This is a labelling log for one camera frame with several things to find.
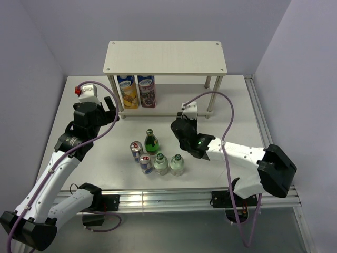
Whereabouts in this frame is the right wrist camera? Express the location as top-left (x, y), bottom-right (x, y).
top-left (181, 101), bottom-right (198, 120)

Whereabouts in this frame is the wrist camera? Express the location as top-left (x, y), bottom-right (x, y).
top-left (75, 84), bottom-right (100, 104)
top-left (181, 101), bottom-right (198, 120)

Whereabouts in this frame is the red grape juice carton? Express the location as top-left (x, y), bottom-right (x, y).
top-left (137, 75), bottom-right (156, 108)

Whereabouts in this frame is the aluminium rail frame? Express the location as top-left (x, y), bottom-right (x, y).
top-left (56, 74), bottom-right (316, 253)

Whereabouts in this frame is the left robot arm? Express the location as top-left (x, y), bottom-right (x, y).
top-left (1, 96), bottom-right (119, 252)

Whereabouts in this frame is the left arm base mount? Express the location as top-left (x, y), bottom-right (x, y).
top-left (82, 194), bottom-right (122, 232)

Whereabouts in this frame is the white two-tier shelf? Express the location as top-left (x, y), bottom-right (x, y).
top-left (103, 41), bottom-right (227, 118)

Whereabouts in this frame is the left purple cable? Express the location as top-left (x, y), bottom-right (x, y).
top-left (6, 80), bottom-right (122, 253)

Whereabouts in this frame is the purple cable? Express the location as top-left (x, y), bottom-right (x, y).
top-left (184, 92), bottom-right (263, 248)
top-left (6, 80), bottom-right (122, 253)

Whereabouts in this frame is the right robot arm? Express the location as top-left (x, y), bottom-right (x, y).
top-left (171, 116), bottom-right (297, 206)

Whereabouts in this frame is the pineapple juice carton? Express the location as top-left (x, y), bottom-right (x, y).
top-left (117, 75), bottom-right (139, 109)

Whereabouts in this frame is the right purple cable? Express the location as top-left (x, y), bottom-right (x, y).
top-left (184, 92), bottom-right (263, 248)

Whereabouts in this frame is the green glass bottle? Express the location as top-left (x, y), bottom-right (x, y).
top-left (144, 129), bottom-right (160, 155)

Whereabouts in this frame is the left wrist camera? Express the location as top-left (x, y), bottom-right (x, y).
top-left (75, 84), bottom-right (100, 104)

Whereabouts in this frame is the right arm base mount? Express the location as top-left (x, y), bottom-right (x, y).
top-left (210, 191), bottom-right (257, 223)

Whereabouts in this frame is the silver blue energy can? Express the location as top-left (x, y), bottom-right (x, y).
top-left (139, 153), bottom-right (153, 174)
top-left (130, 141), bottom-right (144, 163)

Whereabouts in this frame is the clear bottle green cap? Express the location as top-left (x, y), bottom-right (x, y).
top-left (170, 154), bottom-right (185, 176)
top-left (153, 153), bottom-right (169, 176)

